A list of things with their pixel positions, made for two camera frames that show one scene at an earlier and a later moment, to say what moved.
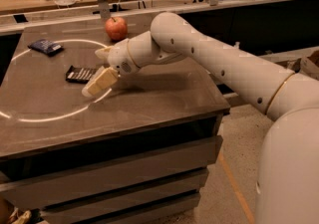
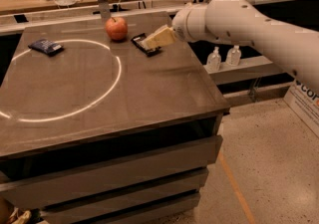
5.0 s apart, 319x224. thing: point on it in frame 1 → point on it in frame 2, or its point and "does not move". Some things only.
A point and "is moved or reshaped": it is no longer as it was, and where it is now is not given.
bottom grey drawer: (153, 212) does not move
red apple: (116, 28) does not move
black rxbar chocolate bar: (79, 74) is moved or reshaped
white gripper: (119, 58) → (180, 28)
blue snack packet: (46, 47) does not move
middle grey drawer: (95, 207) does not move
